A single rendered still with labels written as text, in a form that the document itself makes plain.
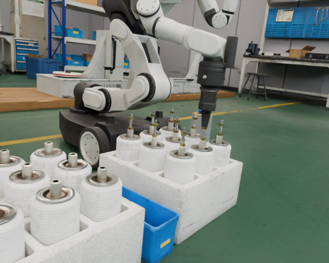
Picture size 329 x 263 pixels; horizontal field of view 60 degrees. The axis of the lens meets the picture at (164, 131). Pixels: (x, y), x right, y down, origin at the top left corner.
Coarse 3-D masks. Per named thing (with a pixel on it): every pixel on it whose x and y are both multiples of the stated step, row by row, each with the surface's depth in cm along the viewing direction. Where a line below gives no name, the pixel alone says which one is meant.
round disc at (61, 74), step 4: (56, 72) 297; (60, 72) 302; (64, 72) 307; (68, 72) 302; (72, 72) 318; (60, 76) 296; (64, 76) 291; (68, 76) 292; (72, 76) 294; (76, 76) 297; (80, 76) 303
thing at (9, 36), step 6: (0, 18) 569; (0, 36) 523; (6, 36) 530; (12, 36) 536; (0, 42) 579; (12, 42) 539; (0, 48) 581; (12, 48) 541; (0, 54) 584; (12, 54) 544; (0, 60) 586; (12, 60) 546; (0, 66) 589; (12, 66) 548
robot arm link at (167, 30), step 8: (160, 8) 95; (152, 16) 95; (160, 16) 97; (144, 24) 96; (152, 24) 95; (160, 24) 94; (168, 24) 93; (176, 24) 93; (152, 32) 97; (160, 32) 94; (168, 32) 93; (176, 32) 92; (168, 40) 96; (176, 40) 94
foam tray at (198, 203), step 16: (112, 160) 101; (128, 176) 96; (144, 176) 91; (160, 176) 90; (208, 176) 94; (224, 176) 100; (240, 176) 112; (144, 192) 92; (160, 192) 88; (176, 192) 84; (192, 192) 86; (208, 192) 94; (224, 192) 103; (176, 208) 84; (192, 208) 88; (208, 208) 96; (224, 208) 107; (192, 224) 90; (176, 240) 86
